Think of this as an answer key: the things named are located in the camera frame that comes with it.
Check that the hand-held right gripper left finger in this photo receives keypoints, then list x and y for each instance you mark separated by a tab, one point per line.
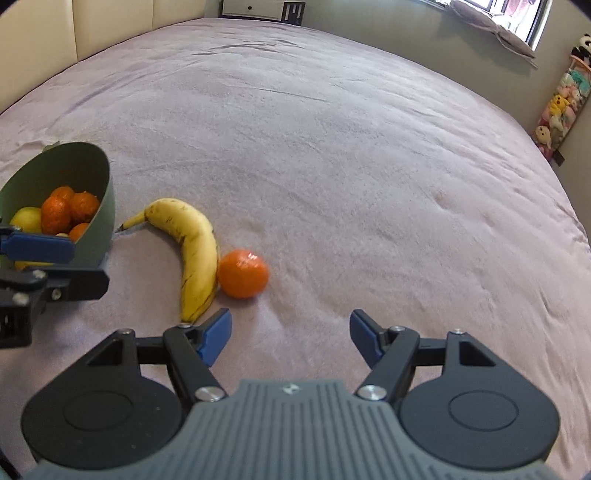
217	332

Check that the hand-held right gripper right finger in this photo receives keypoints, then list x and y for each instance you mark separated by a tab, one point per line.
362	334

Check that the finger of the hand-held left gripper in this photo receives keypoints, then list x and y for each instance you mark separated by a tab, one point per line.
41	248
78	282

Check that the tangerine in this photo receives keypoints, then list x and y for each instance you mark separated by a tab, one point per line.
242	274
62	190
85	205
56	214
79	230

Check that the green colander bowl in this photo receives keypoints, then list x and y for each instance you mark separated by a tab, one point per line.
55	166

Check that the yellow banana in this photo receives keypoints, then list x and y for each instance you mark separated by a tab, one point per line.
194	249

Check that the purple blanket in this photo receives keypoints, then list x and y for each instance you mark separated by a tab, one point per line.
346	161

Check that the beige padded headboard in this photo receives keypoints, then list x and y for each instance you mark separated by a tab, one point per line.
115	23

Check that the small black box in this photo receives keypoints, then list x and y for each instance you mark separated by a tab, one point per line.
557	158

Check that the hanging pile of plush toys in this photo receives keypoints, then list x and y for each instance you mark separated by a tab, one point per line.
561	110

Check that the white cabinet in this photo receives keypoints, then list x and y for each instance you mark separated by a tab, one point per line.
263	8

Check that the grey cushion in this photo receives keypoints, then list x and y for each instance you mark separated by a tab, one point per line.
489	23

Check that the window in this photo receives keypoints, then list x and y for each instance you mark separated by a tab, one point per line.
531	18

